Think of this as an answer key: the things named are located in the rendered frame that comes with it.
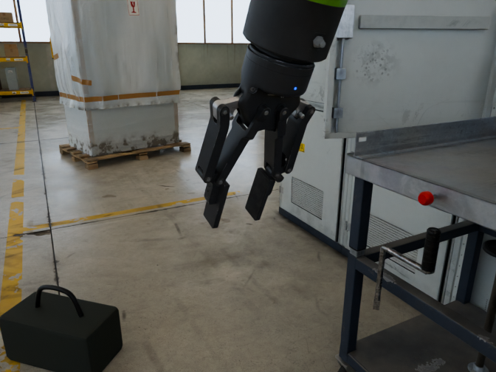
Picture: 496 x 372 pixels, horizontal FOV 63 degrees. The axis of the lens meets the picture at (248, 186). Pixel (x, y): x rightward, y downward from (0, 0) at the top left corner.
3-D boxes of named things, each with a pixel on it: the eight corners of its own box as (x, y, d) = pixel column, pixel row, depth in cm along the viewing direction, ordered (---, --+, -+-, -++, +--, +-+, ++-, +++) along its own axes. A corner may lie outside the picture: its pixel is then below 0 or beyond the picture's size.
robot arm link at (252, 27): (297, 1, 34) (370, 15, 39) (230, -33, 41) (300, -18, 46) (275, 70, 37) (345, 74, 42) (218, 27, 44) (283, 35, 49)
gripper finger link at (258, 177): (257, 167, 54) (262, 167, 55) (244, 207, 58) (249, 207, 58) (269, 180, 52) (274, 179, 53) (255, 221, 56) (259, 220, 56)
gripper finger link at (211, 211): (229, 185, 49) (224, 185, 49) (218, 228, 53) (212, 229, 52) (218, 171, 51) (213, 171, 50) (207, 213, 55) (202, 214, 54)
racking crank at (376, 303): (368, 307, 113) (380, 208, 104) (377, 304, 115) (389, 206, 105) (417, 344, 99) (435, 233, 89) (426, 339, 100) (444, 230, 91)
